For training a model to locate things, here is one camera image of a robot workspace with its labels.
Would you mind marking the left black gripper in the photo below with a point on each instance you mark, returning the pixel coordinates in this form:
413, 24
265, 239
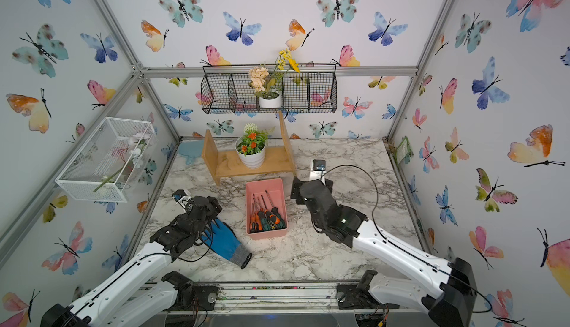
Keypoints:
214, 207

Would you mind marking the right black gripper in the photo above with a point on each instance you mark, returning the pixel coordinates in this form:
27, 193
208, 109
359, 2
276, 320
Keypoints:
300, 188

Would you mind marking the orange handled screwdriver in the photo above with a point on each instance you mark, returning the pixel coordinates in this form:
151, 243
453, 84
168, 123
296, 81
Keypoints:
254, 219

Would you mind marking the large green black screwdriver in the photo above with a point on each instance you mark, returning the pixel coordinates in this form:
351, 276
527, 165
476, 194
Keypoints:
261, 215

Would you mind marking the pink plastic storage box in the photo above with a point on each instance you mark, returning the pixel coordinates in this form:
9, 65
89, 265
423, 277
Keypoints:
276, 189

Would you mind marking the orange grey screwdriver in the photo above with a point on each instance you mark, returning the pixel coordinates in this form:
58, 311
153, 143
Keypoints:
272, 219

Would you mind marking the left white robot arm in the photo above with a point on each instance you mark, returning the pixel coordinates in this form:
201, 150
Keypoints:
115, 303

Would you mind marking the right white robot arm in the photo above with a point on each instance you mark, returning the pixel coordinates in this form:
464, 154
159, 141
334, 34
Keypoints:
456, 307

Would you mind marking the wooden desktop shelf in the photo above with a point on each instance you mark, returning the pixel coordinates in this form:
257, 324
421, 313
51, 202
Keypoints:
224, 164

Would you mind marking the light blue butterfly mat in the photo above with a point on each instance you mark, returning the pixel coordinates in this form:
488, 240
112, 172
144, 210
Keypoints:
190, 151

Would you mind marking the white pot orange flowers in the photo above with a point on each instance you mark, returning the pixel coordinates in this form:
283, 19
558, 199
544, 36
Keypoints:
251, 147

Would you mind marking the artificial white flower stem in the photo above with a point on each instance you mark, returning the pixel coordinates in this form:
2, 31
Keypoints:
130, 159

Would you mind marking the white pot cream flowers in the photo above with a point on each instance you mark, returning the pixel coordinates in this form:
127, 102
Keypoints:
267, 89

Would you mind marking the yellow artificial flower sprig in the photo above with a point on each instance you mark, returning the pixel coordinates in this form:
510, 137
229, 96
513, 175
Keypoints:
285, 63

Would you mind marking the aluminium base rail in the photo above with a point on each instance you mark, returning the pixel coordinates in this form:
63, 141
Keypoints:
294, 298

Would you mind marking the green framed wall card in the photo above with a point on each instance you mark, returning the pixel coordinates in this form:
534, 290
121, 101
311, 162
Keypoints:
404, 152

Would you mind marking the white mesh wall basket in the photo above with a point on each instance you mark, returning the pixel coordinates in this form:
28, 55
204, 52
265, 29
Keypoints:
85, 170

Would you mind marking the black wire wall basket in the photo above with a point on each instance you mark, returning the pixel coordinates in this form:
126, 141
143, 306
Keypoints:
252, 89

